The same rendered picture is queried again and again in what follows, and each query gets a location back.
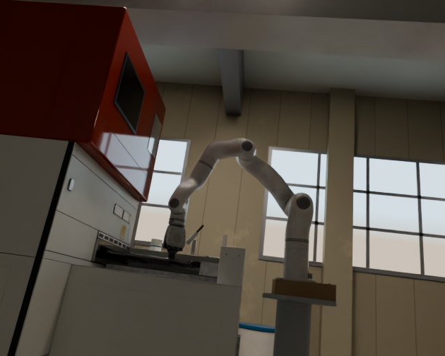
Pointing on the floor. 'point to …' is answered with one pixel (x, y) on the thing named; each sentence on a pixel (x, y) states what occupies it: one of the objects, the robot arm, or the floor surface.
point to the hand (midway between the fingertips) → (171, 257)
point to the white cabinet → (145, 316)
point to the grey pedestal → (293, 323)
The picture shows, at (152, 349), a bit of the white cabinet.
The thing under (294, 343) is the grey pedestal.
